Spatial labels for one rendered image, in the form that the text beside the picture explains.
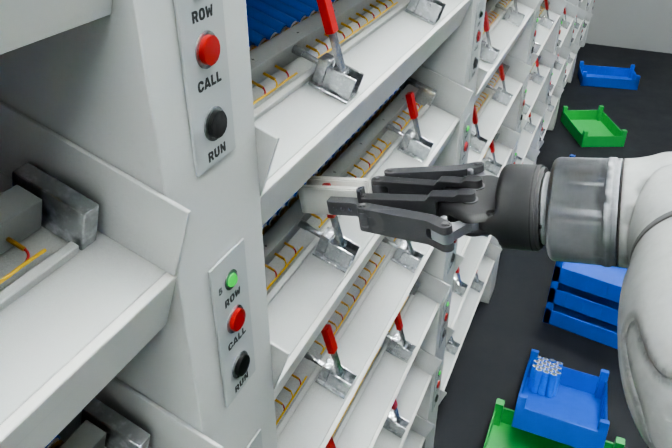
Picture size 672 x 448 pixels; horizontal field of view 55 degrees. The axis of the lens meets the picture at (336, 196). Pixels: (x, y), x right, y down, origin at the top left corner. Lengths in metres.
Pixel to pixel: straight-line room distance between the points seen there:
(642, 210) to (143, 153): 0.35
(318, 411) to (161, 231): 0.46
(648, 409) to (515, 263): 1.94
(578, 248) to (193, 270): 0.31
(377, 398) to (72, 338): 0.75
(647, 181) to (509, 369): 1.43
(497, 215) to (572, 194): 0.06
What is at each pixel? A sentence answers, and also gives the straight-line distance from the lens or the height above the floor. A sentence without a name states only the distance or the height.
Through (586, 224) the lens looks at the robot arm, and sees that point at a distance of 0.54.
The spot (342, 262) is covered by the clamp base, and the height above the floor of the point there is 0.94.
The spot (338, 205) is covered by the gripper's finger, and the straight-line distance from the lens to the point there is 0.62.
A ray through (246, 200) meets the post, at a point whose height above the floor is 1.12.
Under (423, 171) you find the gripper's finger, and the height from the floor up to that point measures 1.04.
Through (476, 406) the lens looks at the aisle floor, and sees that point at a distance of 1.81.
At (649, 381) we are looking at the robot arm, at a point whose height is 1.08.
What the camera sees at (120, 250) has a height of 1.13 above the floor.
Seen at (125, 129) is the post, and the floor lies 1.20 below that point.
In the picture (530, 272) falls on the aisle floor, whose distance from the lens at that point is 2.29.
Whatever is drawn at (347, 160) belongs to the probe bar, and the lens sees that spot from 0.79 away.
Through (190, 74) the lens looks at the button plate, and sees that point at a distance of 0.35.
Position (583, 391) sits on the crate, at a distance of 1.92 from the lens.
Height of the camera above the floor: 1.34
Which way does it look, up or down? 31 degrees down
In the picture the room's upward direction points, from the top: straight up
